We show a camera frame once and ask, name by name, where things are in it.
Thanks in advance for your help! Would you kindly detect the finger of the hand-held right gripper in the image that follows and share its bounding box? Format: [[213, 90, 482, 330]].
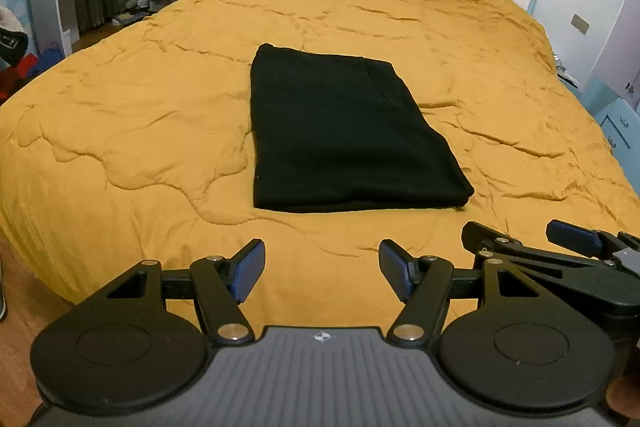
[[461, 221, 617, 269], [546, 219, 640, 259]]

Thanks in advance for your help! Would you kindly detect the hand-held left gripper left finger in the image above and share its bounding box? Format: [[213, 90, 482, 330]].
[[75, 238, 266, 344]]

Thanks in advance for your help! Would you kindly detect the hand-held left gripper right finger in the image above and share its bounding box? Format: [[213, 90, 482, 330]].
[[378, 239, 552, 344]]

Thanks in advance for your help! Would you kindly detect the black long-sleeve sweater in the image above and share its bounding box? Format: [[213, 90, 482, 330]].
[[250, 43, 475, 214]]

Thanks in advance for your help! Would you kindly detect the yellow quilt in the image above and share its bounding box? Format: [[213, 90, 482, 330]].
[[0, 0, 640, 308]]

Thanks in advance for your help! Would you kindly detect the blue and white wardrobe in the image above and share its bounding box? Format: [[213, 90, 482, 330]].
[[585, 0, 640, 168]]

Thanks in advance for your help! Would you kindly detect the red cloth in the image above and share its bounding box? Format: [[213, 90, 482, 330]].
[[0, 54, 43, 102]]

